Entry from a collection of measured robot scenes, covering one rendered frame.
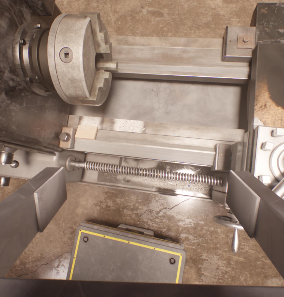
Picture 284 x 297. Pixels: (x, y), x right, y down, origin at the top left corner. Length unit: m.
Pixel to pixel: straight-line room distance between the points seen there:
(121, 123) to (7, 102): 0.41
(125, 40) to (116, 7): 1.28
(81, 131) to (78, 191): 0.99
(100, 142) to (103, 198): 0.94
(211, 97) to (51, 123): 0.68
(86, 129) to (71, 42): 0.40
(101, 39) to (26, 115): 0.32
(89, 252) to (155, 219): 0.53
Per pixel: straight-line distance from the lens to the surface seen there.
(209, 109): 1.00
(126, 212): 1.71
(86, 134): 0.88
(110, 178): 1.30
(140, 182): 1.26
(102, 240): 1.45
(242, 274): 1.85
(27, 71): 0.71
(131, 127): 0.86
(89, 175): 1.35
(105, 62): 0.72
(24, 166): 1.06
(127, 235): 1.40
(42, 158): 0.98
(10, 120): 0.68
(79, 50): 0.58
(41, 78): 0.69
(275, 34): 1.03
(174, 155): 0.82
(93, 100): 0.61
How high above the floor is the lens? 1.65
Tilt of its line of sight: 79 degrees down
